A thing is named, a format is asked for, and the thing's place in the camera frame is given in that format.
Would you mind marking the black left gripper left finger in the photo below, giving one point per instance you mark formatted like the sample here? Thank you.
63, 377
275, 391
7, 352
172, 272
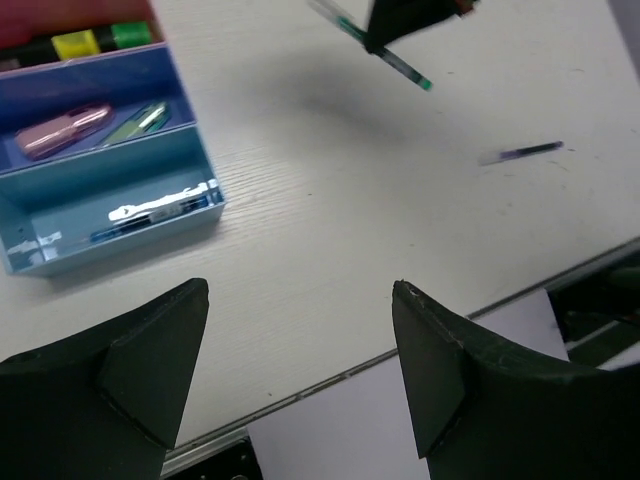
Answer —
107, 402

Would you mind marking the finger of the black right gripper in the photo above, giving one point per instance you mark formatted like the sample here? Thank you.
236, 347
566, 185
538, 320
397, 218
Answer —
390, 20

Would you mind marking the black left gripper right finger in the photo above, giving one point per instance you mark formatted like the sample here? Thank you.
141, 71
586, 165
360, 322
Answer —
485, 407

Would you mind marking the purple ink pen refill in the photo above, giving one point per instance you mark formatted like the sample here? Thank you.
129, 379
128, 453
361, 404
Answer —
518, 153

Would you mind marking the blue ink pen refill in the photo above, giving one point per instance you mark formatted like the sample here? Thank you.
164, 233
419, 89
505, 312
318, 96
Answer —
131, 218

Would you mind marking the green cap black highlighter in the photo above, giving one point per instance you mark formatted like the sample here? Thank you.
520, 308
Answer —
123, 36

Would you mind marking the yellow cap black highlighter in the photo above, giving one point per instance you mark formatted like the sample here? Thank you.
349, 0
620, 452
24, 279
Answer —
51, 49

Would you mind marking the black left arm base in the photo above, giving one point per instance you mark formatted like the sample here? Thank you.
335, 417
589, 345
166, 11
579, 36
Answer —
230, 457

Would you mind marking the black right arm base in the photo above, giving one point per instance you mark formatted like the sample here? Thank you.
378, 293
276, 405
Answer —
598, 314

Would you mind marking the pink blue tiered organizer box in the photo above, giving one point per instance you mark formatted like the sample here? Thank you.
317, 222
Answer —
49, 207

